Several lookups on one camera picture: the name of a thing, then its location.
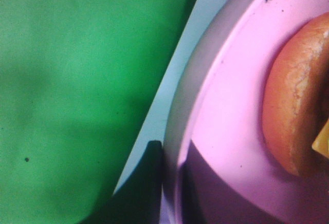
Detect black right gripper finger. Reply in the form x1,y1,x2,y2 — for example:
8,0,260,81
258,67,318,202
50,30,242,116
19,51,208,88
81,140,163,224

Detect burger with cheese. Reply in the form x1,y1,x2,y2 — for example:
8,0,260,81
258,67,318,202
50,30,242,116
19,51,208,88
262,13,328,177

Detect pink round plate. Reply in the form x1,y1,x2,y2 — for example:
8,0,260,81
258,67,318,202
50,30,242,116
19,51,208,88
163,0,328,223

